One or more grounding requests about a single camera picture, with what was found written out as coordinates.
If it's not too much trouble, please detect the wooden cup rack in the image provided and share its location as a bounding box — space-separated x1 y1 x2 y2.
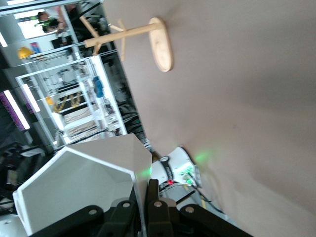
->
79 16 174 73

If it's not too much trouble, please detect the yellow hard hat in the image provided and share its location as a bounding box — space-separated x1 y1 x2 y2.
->
17 46 34 60

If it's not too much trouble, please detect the black cable at arm base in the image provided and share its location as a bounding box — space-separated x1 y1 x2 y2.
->
158 182 225 215

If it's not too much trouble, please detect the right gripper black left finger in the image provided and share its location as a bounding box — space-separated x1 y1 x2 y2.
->
32 187 139 237

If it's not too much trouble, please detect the blue object on shelf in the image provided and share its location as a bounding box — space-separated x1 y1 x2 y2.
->
92 76 104 98

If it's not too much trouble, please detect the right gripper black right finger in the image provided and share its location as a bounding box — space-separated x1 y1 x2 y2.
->
145 179 253 237

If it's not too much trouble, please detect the white metal shelving unit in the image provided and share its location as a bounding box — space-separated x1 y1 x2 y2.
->
15 55 128 146

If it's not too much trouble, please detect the brown table cover sheet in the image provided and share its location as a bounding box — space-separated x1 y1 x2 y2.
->
103 0 316 237

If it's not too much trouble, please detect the white faceted cup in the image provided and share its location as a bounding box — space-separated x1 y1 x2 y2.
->
12 133 153 237

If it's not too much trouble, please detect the person in background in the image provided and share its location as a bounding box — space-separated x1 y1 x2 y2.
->
36 6 67 34

